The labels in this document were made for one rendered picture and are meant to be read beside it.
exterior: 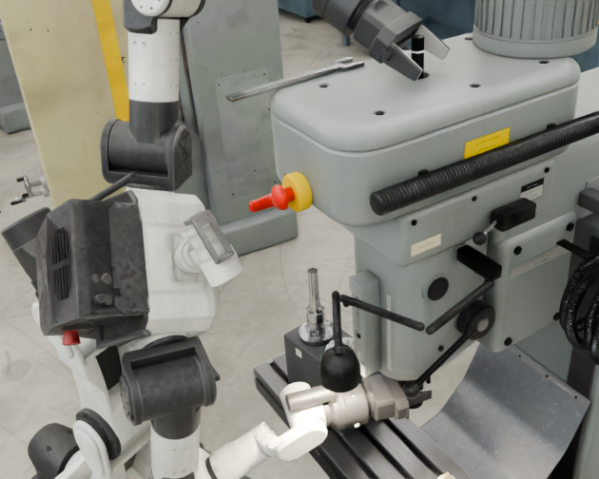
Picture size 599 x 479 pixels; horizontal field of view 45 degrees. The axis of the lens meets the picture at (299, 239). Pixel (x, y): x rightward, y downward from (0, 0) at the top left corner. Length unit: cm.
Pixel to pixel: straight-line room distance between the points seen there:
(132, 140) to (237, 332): 240
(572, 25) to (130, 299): 83
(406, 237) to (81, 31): 184
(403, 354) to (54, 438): 123
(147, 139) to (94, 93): 146
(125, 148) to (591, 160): 84
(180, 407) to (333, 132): 56
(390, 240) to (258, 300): 276
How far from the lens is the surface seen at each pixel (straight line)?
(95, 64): 277
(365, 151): 100
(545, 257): 139
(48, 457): 225
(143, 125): 135
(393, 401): 147
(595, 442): 183
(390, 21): 115
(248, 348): 357
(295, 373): 186
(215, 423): 323
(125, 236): 127
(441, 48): 120
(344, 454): 178
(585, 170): 139
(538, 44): 124
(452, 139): 108
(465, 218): 118
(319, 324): 176
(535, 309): 145
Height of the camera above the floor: 228
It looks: 32 degrees down
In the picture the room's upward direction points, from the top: 5 degrees counter-clockwise
